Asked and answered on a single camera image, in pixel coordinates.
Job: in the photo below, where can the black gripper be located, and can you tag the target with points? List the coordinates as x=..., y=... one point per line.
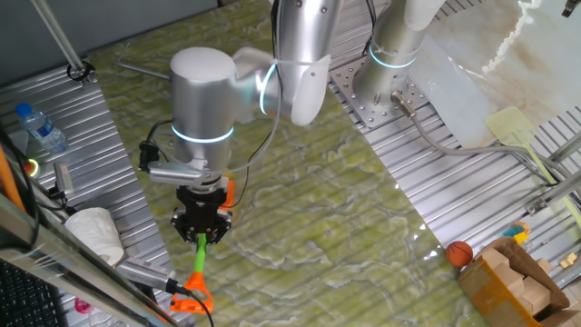
x=202, y=206

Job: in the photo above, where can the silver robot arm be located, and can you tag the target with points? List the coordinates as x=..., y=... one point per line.
x=204, y=100

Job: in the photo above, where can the pink small object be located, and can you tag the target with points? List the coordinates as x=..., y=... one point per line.
x=82, y=306

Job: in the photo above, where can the white toilet paper roll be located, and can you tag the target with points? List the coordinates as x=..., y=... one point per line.
x=93, y=231

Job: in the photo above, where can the green marble pattern mat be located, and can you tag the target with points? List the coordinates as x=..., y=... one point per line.
x=363, y=227

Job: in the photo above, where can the black C-clamp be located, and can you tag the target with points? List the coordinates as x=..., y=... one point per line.
x=145, y=72

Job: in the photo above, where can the red round button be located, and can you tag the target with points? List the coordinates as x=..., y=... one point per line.
x=31, y=169

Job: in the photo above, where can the clear water bottle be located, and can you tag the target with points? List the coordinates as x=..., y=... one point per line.
x=43, y=129

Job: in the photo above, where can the black keyboard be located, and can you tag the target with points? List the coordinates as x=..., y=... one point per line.
x=22, y=300

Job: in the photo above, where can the orange pole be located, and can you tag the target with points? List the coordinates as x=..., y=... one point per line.
x=9, y=181

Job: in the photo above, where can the thin metal pole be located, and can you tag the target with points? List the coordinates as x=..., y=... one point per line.
x=55, y=32

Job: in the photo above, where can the small toy basketball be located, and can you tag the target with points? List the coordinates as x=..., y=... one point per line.
x=459, y=254

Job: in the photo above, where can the brown cardboard box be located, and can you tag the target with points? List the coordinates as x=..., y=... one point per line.
x=481, y=295

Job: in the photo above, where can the blue toy block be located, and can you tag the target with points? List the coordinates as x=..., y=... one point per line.
x=512, y=231

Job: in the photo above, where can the yellow toy block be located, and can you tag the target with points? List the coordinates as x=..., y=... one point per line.
x=521, y=237

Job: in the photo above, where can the pale yellow fly swatter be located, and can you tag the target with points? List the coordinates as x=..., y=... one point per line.
x=510, y=125

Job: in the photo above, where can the white cloth cover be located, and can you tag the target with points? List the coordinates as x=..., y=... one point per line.
x=499, y=45

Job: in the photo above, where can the small tan wooden block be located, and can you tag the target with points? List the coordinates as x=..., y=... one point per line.
x=573, y=257
x=565, y=263

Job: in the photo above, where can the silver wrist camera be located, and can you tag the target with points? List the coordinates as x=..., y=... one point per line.
x=174, y=172

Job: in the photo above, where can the ribbed silver depth camera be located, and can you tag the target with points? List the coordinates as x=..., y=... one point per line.
x=145, y=272

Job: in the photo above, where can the small silver camera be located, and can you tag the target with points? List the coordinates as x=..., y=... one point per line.
x=63, y=179

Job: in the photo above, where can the aluminium frame rail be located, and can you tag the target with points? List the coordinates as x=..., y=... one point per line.
x=45, y=254

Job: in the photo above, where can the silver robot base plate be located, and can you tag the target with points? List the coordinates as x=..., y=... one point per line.
x=358, y=102

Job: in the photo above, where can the aluminium frame bar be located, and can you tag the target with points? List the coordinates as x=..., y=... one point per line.
x=567, y=147
x=563, y=191

